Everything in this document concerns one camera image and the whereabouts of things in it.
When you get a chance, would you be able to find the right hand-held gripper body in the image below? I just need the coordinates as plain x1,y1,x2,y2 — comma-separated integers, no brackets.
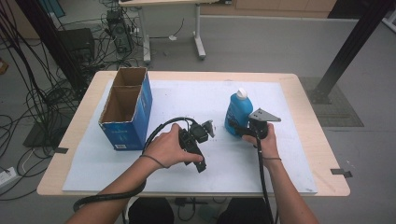
247,107,282,140

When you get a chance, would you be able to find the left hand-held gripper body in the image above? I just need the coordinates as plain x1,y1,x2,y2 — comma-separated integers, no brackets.
178,119,217,149

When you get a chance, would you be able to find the blue plastic bottle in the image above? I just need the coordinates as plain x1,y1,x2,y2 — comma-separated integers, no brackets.
223,88,255,138

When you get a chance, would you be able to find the person's left hand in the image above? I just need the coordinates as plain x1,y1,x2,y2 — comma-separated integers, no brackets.
140,122,205,169

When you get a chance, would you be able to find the person's right hand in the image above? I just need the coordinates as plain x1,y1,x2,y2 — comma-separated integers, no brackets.
242,122,282,161

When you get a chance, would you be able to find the white foam board mat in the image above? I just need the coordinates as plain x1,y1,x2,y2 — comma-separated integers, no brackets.
62,79,318,194

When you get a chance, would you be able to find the person's right leg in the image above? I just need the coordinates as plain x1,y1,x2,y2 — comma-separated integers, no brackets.
217,198,275,224

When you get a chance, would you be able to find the person's leg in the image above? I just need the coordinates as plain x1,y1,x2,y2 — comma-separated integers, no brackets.
128,197,176,224
217,198,275,224

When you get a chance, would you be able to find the person's left leg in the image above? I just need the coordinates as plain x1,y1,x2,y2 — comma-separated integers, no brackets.
128,197,176,224

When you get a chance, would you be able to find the blue cardboard box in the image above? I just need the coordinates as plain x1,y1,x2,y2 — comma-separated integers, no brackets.
98,66,154,152

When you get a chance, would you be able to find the light wooden table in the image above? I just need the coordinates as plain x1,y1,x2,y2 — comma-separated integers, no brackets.
36,70,351,198

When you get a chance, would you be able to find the grey floor mat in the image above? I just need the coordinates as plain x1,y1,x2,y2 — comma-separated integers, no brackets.
298,77,365,128

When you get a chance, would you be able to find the white background desk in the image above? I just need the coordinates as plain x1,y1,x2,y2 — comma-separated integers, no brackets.
118,0,233,65

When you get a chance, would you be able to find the wooden cabinet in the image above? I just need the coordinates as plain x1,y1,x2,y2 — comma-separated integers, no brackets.
200,0,338,19

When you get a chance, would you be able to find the black computer tower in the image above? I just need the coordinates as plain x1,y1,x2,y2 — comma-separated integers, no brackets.
106,8,134,54

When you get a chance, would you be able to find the black equipment box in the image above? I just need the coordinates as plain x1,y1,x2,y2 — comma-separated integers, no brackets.
57,27,96,61

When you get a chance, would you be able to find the white power strip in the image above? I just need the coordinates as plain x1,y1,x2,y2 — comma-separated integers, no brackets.
0,166,19,189

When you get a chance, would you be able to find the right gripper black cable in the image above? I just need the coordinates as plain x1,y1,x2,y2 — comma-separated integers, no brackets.
252,130,276,224

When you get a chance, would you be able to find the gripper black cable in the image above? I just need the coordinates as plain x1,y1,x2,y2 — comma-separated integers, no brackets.
252,130,276,224
73,116,201,213

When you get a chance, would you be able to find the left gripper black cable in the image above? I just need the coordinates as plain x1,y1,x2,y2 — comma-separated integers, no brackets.
73,116,201,213

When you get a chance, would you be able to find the black metal post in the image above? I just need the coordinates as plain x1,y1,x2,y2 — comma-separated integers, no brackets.
15,0,89,91
307,0,396,105

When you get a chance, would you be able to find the tangle of black cables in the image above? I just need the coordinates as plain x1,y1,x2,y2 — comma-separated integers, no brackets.
0,0,141,202

